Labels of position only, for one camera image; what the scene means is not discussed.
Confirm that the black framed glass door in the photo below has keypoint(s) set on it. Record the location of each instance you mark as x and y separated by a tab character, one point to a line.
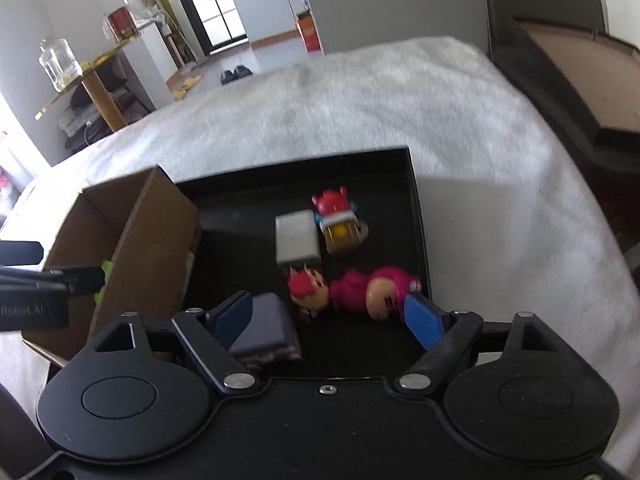
210	5

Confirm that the brown cardboard box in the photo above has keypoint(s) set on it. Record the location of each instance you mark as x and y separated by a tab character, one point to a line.
150	240

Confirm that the red and blue toy figurine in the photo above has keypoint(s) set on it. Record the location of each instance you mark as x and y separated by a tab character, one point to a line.
332	206

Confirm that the gold side table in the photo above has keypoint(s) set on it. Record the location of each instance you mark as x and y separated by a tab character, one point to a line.
100	96

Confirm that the black tray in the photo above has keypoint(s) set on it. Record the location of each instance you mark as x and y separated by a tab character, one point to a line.
240	210

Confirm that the orange cardboard box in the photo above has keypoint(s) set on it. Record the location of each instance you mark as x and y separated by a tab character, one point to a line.
310	32

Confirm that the white fluffy blanket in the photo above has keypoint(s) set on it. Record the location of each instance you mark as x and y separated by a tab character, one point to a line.
350	110

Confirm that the brown board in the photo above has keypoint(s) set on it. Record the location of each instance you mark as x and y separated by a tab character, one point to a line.
575	70

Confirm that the large white cabinet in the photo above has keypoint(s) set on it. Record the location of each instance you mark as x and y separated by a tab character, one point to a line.
400	5

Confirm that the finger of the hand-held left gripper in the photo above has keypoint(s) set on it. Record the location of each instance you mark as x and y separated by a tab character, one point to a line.
75	280
20	252

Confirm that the white power strip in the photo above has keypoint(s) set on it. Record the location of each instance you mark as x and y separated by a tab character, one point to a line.
77	124

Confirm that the green hexagon piece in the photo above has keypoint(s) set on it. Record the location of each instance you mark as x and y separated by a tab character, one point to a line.
106	272

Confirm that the grey toy block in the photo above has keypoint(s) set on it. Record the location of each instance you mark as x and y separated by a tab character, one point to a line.
265	325

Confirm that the white kitchen counter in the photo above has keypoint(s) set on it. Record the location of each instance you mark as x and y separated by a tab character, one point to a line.
260	5

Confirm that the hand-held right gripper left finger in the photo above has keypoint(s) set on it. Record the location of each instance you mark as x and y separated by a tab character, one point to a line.
235	316

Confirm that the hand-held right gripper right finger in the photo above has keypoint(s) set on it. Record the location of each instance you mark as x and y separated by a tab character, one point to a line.
425	322

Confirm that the yellow slipper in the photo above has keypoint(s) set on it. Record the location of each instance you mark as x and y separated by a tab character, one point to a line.
181	93
193	81

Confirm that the red-haired doll figurine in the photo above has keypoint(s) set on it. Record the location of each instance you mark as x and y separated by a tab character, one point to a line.
307	292

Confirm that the red tin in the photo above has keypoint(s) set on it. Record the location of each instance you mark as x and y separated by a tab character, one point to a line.
120	22

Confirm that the black slipper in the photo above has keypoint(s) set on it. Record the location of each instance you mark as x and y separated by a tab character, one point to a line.
228	77
243	71

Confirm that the pink and white cloth pile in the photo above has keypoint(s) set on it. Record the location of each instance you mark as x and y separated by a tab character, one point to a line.
7	185

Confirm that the clear glass jar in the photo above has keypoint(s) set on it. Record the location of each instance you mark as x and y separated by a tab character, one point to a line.
60	62

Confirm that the pink doll figurine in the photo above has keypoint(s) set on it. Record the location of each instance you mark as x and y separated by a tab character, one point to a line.
355	287

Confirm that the white charger plug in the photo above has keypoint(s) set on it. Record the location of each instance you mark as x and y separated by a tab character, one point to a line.
295	237

